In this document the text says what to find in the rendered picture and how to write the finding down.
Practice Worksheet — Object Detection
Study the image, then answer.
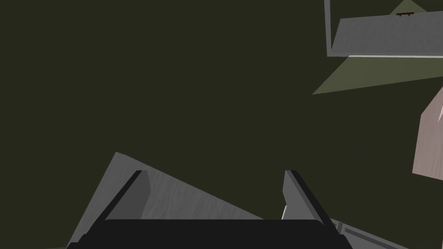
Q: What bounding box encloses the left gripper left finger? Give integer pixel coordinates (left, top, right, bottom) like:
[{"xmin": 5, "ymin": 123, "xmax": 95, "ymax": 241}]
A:
[{"xmin": 103, "ymin": 169, "xmax": 152, "ymax": 221}]

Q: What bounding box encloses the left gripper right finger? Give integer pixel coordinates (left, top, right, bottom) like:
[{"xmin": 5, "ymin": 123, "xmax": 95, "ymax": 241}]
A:
[{"xmin": 282, "ymin": 169, "xmax": 334, "ymax": 226}]

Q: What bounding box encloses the pale wooden cabinet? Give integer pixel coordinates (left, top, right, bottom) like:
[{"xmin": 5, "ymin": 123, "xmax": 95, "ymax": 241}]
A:
[{"xmin": 411, "ymin": 86, "xmax": 443, "ymax": 181}]

